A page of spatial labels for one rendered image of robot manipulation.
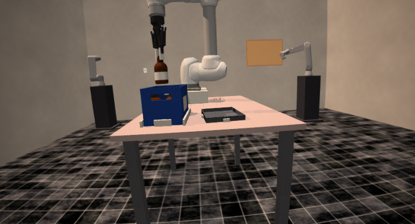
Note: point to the blue divided crate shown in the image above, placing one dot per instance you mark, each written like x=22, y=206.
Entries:
x=174, y=109

